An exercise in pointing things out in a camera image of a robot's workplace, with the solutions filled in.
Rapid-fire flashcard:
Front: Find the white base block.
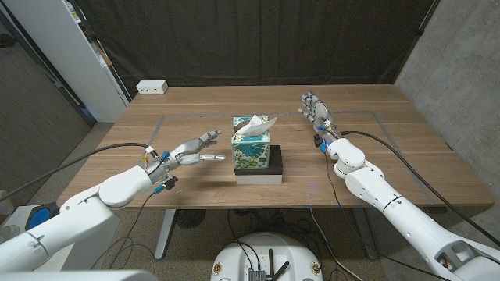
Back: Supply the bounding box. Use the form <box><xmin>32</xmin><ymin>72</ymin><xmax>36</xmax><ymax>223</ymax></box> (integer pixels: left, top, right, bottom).
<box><xmin>235</xmin><ymin>173</ymin><xmax>284</xmax><ymax>186</ymax></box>

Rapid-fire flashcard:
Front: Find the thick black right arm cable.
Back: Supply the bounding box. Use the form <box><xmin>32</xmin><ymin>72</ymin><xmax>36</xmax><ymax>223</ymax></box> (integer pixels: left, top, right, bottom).
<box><xmin>341</xmin><ymin>130</ymin><xmax>500</xmax><ymax>247</ymax></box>

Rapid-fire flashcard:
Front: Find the white tissue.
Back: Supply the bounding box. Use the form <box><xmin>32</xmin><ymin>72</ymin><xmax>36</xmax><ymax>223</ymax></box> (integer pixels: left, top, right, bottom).
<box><xmin>234</xmin><ymin>114</ymin><xmax>278</xmax><ymax>137</ymax></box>

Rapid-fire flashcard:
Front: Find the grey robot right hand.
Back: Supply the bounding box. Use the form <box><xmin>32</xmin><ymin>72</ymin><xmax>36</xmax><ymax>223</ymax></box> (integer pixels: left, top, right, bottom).
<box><xmin>298</xmin><ymin>91</ymin><xmax>343</xmax><ymax>142</ymax></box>

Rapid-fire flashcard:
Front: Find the cardboard box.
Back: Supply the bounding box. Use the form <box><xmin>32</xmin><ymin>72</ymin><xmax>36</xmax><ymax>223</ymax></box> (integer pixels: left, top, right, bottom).
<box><xmin>0</xmin><ymin>190</ymin><xmax>15</xmax><ymax>215</ymax></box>

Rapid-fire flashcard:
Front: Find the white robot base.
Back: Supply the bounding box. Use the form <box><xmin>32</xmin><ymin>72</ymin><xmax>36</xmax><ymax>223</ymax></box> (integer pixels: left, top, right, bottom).
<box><xmin>210</xmin><ymin>233</ymin><xmax>324</xmax><ymax>281</ymax></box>

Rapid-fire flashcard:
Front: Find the right wrist tagged wire bundle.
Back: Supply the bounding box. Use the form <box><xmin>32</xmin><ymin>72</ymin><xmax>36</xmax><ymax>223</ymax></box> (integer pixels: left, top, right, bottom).
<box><xmin>322</xmin><ymin>119</ymin><xmax>341</xmax><ymax>140</ymax></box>

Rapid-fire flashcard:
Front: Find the black backdrop stand pole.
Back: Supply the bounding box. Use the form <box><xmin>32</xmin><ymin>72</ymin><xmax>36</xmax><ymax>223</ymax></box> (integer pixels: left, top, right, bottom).
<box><xmin>414</xmin><ymin>0</ymin><xmax>443</xmax><ymax>38</ymax></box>

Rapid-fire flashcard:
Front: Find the black foam block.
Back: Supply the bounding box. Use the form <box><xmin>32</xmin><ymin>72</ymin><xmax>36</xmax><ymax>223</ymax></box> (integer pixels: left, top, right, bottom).
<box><xmin>234</xmin><ymin>144</ymin><xmax>284</xmax><ymax>176</ymax></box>

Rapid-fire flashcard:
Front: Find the black backdrop curtain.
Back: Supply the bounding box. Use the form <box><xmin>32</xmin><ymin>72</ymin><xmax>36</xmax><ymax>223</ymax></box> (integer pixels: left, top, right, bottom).
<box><xmin>73</xmin><ymin>0</ymin><xmax>437</xmax><ymax>98</ymax></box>

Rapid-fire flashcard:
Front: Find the white floor cable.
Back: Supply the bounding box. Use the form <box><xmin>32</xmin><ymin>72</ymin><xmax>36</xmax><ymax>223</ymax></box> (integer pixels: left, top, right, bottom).
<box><xmin>309</xmin><ymin>206</ymin><xmax>363</xmax><ymax>281</ymax></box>

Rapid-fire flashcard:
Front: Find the white floor platform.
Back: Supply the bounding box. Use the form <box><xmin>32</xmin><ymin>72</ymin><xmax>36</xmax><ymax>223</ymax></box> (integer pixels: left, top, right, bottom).
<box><xmin>0</xmin><ymin>205</ymin><xmax>121</xmax><ymax>273</ymax></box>

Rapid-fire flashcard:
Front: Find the black antenna module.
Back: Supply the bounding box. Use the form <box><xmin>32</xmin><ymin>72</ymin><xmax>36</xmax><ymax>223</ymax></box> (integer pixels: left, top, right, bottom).
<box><xmin>246</xmin><ymin>248</ymin><xmax>291</xmax><ymax>281</ymax></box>

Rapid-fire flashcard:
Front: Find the white cabinet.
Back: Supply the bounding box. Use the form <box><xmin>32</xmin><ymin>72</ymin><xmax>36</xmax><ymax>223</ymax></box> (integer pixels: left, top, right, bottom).
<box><xmin>2</xmin><ymin>0</ymin><xmax>130</xmax><ymax>123</ymax></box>

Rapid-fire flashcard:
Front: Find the white power outlet box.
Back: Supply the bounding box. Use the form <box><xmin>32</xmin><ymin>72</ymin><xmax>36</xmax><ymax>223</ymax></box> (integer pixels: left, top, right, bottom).
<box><xmin>135</xmin><ymin>80</ymin><xmax>170</xmax><ymax>95</ymax></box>

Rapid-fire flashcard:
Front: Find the black and blue foot pedal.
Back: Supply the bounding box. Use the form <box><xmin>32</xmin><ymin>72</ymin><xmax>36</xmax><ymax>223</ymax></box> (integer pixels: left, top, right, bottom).
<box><xmin>25</xmin><ymin>201</ymin><xmax>62</xmax><ymax>231</ymax></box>

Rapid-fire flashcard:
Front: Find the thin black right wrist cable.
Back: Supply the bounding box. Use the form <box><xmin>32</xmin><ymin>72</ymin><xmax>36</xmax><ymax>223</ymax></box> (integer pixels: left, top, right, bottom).
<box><xmin>323</xmin><ymin>150</ymin><xmax>452</xmax><ymax>281</ymax></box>

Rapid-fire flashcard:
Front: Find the teal floral tissue box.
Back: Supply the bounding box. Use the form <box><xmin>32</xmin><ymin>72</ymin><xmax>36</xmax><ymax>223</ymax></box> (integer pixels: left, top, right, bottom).
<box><xmin>230</xmin><ymin>116</ymin><xmax>272</xmax><ymax>170</ymax></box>

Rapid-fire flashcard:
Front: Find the black round floor fan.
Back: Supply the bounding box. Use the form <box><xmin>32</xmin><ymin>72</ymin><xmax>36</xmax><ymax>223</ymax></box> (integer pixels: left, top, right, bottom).
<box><xmin>174</xmin><ymin>209</ymin><xmax>207</xmax><ymax>229</ymax></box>

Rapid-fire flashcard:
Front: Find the left wrist tagged wire bundle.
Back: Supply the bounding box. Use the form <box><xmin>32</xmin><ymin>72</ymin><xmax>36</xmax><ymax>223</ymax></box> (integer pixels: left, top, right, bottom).
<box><xmin>139</xmin><ymin>146</ymin><xmax>161</xmax><ymax>171</ymax></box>

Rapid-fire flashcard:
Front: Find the black floor cable tangle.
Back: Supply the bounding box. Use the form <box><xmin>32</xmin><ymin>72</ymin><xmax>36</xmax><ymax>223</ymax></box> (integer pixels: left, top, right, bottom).
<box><xmin>226</xmin><ymin>208</ymin><xmax>313</xmax><ymax>254</ymax></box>

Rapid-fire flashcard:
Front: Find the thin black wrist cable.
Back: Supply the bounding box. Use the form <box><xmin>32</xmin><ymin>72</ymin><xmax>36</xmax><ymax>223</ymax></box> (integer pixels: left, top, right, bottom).
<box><xmin>323</xmin><ymin>150</ymin><xmax>452</xmax><ymax>281</ymax></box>
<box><xmin>103</xmin><ymin>190</ymin><xmax>159</xmax><ymax>272</ymax></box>

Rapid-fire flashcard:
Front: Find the wrist tagged wire bundle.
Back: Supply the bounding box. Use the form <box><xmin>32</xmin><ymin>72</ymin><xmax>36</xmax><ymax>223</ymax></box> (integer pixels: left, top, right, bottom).
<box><xmin>322</xmin><ymin>119</ymin><xmax>341</xmax><ymax>140</ymax></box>
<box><xmin>139</xmin><ymin>146</ymin><xmax>161</xmax><ymax>171</ymax></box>

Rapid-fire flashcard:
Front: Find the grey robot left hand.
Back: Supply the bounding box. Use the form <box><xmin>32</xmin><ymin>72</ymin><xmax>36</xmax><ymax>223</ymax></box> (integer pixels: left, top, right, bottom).
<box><xmin>146</xmin><ymin>130</ymin><xmax>227</xmax><ymax>184</ymax></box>

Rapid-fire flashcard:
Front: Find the white table leg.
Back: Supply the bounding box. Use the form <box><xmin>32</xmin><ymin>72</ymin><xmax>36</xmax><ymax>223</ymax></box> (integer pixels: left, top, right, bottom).
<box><xmin>154</xmin><ymin>208</ymin><xmax>177</xmax><ymax>261</ymax></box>

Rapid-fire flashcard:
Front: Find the thin black left wrist cable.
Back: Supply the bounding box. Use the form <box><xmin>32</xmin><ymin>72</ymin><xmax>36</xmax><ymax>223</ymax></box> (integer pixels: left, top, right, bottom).
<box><xmin>103</xmin><ymin>190</ymin><xmax>159</xmax><ymax>272</ymax></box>

